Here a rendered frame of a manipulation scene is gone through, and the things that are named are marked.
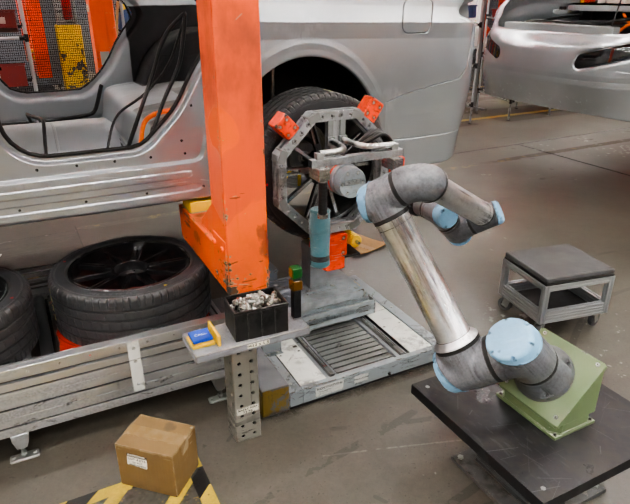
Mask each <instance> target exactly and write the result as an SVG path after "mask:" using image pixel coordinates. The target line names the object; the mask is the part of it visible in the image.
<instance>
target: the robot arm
mask: <svg viewBox="0 0 630 504"><path fill-rule="evenodd" d="M356 200H357V206H358V210H359V212H360V215H361V216H362V218H363V219H364V220H365V221H366V222H367V223H373V224H374V225H375V227H376V228H377V229H378V231H379V233H380V235H381V237H382V239H383V241H384V242H385V244H386V246H387V248H388V250H389V252H390V254H391V256H392V258H393V259H394V261H395V263H396V265H397V267H398V269H399V271H400V273H401V275H402V277H403V278H404V280H405V282H406V284H407V286H408V288H409V290H410V292H411V294H412V296H413V297H414V299H415V301H416V303H417V305H418V307H419V309H420V311H421V313H422V314H423V316H424V318H425V320H426V322H427V324H428V326H429V328H430V330H431V332H432V333H433V335H434V337H435V339H436V344H435V347H434V350H435V352H434V354H433V362H434V363H433V367H434V370H435V373H436V376H437V378H438V379H439V381H440V382H441V384H442V385H443V386H444V388H446V389H447V390H448V391H450V392H453V393H458V392H467V391H469V390H473V389H477V388H481V387H484V386H488V385H492V384H496V383H500V382H503V381H507V380H511V379H514V380H515V383H516V385H517V387H518V389H519V390H520V391H521V392H522V393H523V394H524V395H525V396H526V397H528V398H529V399H531V400H534V401H537V402H549V401H553V400H556V399H558V398H560V397H561V396H563V395H564V394H565V393H566V392H567V391H568V390H569V389H570V387H571V386H572V384H573V381H574V377H575V368H574V364H573V362H572V360H571V358H570V357H569V356H568V355H567V353H566V352H565V351H563V350H562V349H560V348H559V347H556V346H554V345H550V344H549V343H548V342H547V341H546V340H545V339H544V338H543V336H542V335H541V334H540V333H539V331H538V330H537V329H536V328H535V327H533V326H532V325H530V324H529V323H528V322H526V321H524V320H522V319H519V318H508V319H503V320H501V321H499V322H497V323H496V324H494V325H493V326H492V327H491V328H490V330H489V333H488V335H485V336H482V337H481V336H480V334H479V332H478V331H477V329H476V328H473V327H470V326H468V325H467V323H466V321H465V319H464V317H463V315H462V313H461V311H460V309H459V308H458V306H457V304H456V302H455V300H454V298H453V296H452V294H451V292H450V290H449V288H448V286H447V284H446V283H445V281H444V279H443V277H442V275H441V273H440V271H439V269H438V267H437V265H436V263H435V261H434V259H433V258H432V256H431V254H430V252H429V250H428V248H427V246H426V244H425V242H424V240H423V238H422V236H421V234H420V233H419V231H418V229H417V227H416V225H415V223H414V221H413V219H412V217H411V215H410V214H412V215H414V216H420V217H422V218H424V219H426V220H428V221H430V222H432V223H433V224H434V225H435V226H436V227H437V229H438V230H439V231H440V232H441V233H442V234H443V235H444V236H445V237H446V239H447V240H448V241H449V242H450V243H451V244H453V245H455V246H462V245H465V244H466V243H468V242H469V241H470V240H471V238H472V236H473V235H476V234H478V233H480V232H483V231H485V230H487V229H490V228H492V227H495V226H497V225H498V226H499V225H500V224H502V223H504V221H505V218H504V214H503V212H502V209H501V207H500V205H499V203H498V202H497V201H491V202H490V203H488V202H485V201H483V200H482V199H480V198H478V197H477V196H475V195H474V194H472V193H470V192H469V191H467V190H465V189H464V188H462V187H460V186H459V185H457V184H456V183H454V182H452V181H451V180H449V179H448V177H447V174H446V173H445V171H444V170H442V169H441V168H439V167H438V166H436V165H432V164H426V163H418V164H410V165H405V166H402V167H399V168H396V169H394V170H393V171H391V172H388V173H386V174H384V175H383V176H381V177H379V178H377V179H375V180H373V181H369V182H368V183H367V184H365V185H363V186H362V187H360V188H359V190H358V192H357V199H356ZM458 215H460V216H458Z"/></svg>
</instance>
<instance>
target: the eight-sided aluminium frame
mask: <svg viewBox="0 0 630 504"><path fill-rule="evenodd" d="M340 119H346V120H347V119H352V120H353V121H354V122H355V123H356V124H357V125H358V126H359V127H360V129H361V130H362V131H363V132H364V133H366V132H367V131H369V130H370V129H373V128H376V126H375V125H374V124H373V123H372V122H371V121H370V120H369V119H368V118H367V117H365V116H364V112H362V111H361V110H360V109H359V108H356V107H342V108H332V109H321V110H310V111H305V113H304V114H303V115H301V118H300V119H299V120H298V121H297V122H296V124H297V125H298V126H299V130H298V131H297V132H296V133H295V135H294V136H293V137H292V138H291V140H290V141H288V140H286V139H284V138H283V140H282V141H281V142H280V143H279V145H278V146H277V147H275V150H274V151H273V152H272V159H271V160H272V177H273V204H274V205H275V206H276V207H277V208H278V209H279V210H280V211H282V212H283V213H284V214H285V215H287V216H288V217H289V218H290V219H291V220H292V221H294V222H295V223H296V224H297V225H298V226H300V227H301V228H302V229H303V230H304V231H305V232H307V233H308V234H309V221H307V220H306V219H305V218H304V217H303V216H302V215H300V214H299V213H298V212H297V211H296V210H295V209H293V208H292V207H291V206H290V205H289V204H288V203H287V163H286V159H287V158H288V156H289V155H290V154H291V153H292V151H293V150H294V149H295V148H296V147H297V145H298V144H299V143H300V142H301V140H302V139H303V138H304V137H305V135H306V134H307V133H308V132H309V131H310V129H311V128H312V127H313V126H314V124H315V123H318V122H328V121H329V120H333V121H338V120H340ZM372 142H373V143H381V142H383V140H382V139H381V138H380V137H379V138H377V139H375V140H373V141H372ZM381 160H382V159H376V160H374V169H373V180H375V179H377V178H379V177H381V176H383V175H384V174H386V173H388V169H387V168H385V167H383V166H382V161H381ZM362 221H363V218H362V216H361V215H360V212H359V210H358V206H357V205H356V206H355V207H354V209H353V210H352V211H351V212H350V214H349V215H348V216H347V217H343V218H338V219H332V220H330V233H335V232H340V231H345V230H352V229H355V228H357V227H358V225H360V224H361V222H362Z"/></svg>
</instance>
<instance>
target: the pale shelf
mask: <svg viewBox="0 0 630 504"><path fill-rule="evenodd" d="M214 327H215V329H216V330H217V332H218V333H219V335H220V336H221V346H220V347H219V346H218V345H217V343H216V342H215V345H211V346H207V347H203V348H199V349H195V350H193V349H192V347H191V346H190V344H189V342H188V340H187V338H186V337H188V332H187V333H183V334H182V339H183V342H184V344H185V345H186V347H187V349H188V351H189V353H190V354H191V356H192V358H193V360H194V361H195V363H196V364H200V363H203V362H207V361H211V360H214V359H218V358H222V357H226V356H229V355H233V354H237V353H240V352H244V351H248V350H252V349H255V348H259V347H263V346H266V345H270V344H274V343H277V342H281V341H285V340H289V339H292V338H296V337H300V336H303V335H307V334H310V327H309V326H308V325H307V323H306V322H305V321H304V320H303V319H302V318H301V319H297V320H293V319H292V317H291V307H289V308H288V331H284V332H280V333H275V334H271V335H267V336H262V337H258V338H254V339H249V340H245V341H240V342H236V341H235V340H234V338H233V336H232V334H231V333H230V331H229V329H228V328H227V326H226V324H225V323H223V324H219V325H215V326H214ZM196 360H197V361H196Z"/></svg>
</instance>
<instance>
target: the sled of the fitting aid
mask: <svg viewBox="0 0 630 504"><path fill-rule="evenodd" d="M372 313H375V299H374V298H373V297H372V296H370V295H369V294H368V293H367V292H366V291H364V297H360V298H356V299H353V300H349V301H345V302H341V303H337V304H333V305H329V306H325V307H321V308H317V309H313V310H309V311H305V312H301V317H302V319H303V320H304V321H305V322H306V323H307V325H308V326H309V327H310V330H312V329H316V328H319V327H323V326H327V325H331V324H334V323H338V322H342V321H346V320H349V319H353V318H357V317H361V316H364V315H368V314H372Z"/></svg>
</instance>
